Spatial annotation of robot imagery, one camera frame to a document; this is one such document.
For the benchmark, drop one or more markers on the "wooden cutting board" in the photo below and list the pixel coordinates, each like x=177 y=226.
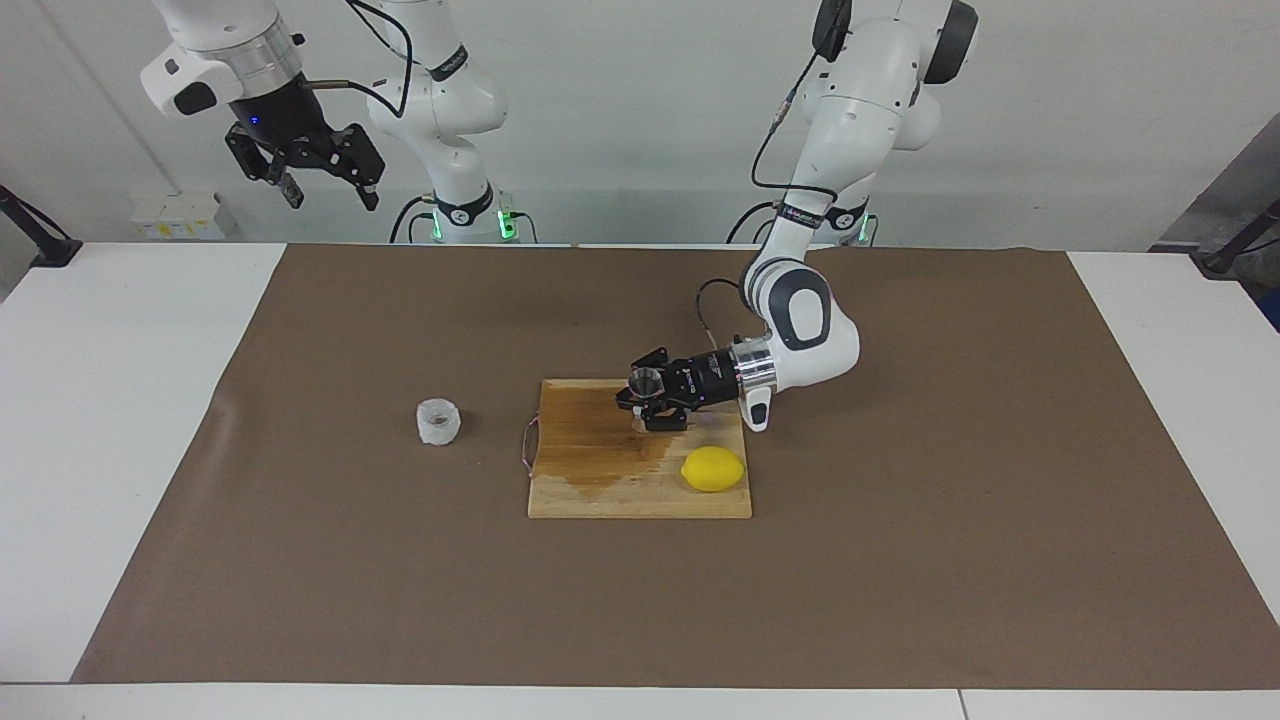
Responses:
x=600 y=490

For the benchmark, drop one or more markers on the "brown paper mat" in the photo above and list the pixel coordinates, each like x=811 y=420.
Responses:
x=400 y=580

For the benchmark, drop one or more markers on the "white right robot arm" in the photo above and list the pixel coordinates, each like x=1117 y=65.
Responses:
x=440 y=100

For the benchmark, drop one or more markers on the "steel jigger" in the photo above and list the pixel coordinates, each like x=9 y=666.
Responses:
x=647 y=380

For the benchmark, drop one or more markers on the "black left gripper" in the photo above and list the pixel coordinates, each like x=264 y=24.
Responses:
x=705 y=378

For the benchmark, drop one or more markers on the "small clear plastic cup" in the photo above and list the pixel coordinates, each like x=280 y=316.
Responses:
x=438 y=422

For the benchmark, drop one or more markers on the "white socket box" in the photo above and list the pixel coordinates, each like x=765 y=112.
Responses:
x=180 y=215

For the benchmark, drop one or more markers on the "yellow lemon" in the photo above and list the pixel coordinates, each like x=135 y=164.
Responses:
x=712 y=469

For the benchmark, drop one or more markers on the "blue plastic object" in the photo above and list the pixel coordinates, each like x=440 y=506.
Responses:
x=1273 y=312

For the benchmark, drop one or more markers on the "black clamp mount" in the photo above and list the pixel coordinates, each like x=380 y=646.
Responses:
x=1220 y=262
x=50 y=250

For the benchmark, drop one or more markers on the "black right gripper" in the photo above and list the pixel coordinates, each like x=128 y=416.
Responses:
x=285 y=120

